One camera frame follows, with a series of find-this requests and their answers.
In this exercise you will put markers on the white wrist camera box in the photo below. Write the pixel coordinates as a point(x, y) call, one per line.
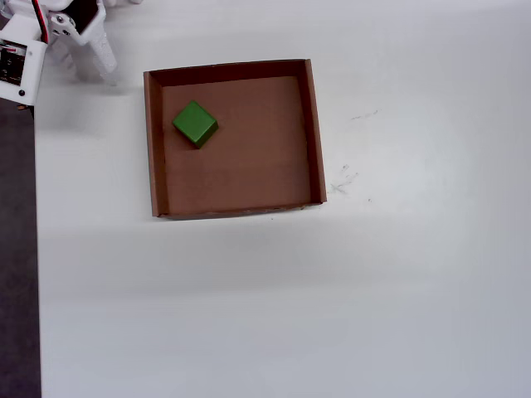
point(18, 66)

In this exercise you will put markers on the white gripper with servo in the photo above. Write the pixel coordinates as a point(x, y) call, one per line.
point(88, 28)

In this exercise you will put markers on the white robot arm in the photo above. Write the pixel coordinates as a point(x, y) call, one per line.
point(25, 6)

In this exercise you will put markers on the brown cardboard box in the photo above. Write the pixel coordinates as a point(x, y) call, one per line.
point(249, 166)

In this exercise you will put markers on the green cube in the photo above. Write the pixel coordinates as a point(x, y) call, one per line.
point(195, 123)

